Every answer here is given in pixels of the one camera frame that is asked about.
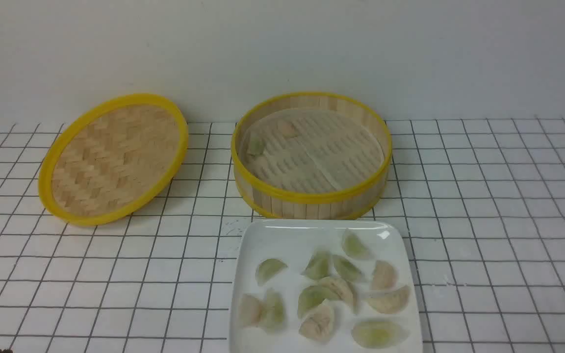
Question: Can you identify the white square plate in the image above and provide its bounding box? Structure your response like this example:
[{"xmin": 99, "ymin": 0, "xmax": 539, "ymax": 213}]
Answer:
[{"xmin": 229, "ymin": 220, "xmax": 423, "ymax": 353}]

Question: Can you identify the white mesh steamer liner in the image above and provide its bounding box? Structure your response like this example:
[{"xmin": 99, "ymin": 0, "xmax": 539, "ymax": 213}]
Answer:
[{"xmin": 238, "ymin": 109, "xmax": 386, "ymax": 194}]

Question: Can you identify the yellow-rimmed bamboo steamer basket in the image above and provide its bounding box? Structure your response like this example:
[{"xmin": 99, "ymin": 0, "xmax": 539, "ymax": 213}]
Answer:
[{"xmin": 231, "ymin": 92, "xmax": 392, "ymax": 220}]

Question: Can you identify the beige dumpling centre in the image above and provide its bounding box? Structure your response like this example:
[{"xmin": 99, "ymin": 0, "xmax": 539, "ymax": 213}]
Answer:
[{"xmin": 318, "ymin": 277, "xmax": 358, "ymax": 315}]

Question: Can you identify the beige dumpling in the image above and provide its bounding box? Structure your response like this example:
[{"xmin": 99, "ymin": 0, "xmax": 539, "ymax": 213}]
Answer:
[
  {"xmin": 318, "ymin": 277, "xmax": 358, "ymax": 315},
  {"xmin": 365, "ymin": 285, "xmax": 411, "ymax": 315}
]

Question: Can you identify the beige dumpling right lower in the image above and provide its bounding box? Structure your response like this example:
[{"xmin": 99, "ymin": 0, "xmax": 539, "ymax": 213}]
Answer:
[{"xmin": 365, "ymin": 285, "xmax": 411, "ymax": 315}]

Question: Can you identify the yellow-rimmed bamboo steamer lid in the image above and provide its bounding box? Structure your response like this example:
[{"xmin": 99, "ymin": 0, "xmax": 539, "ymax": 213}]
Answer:
[{"xmin": 38, "ymin": 94, "xmax": 189, "ymax": 227}]

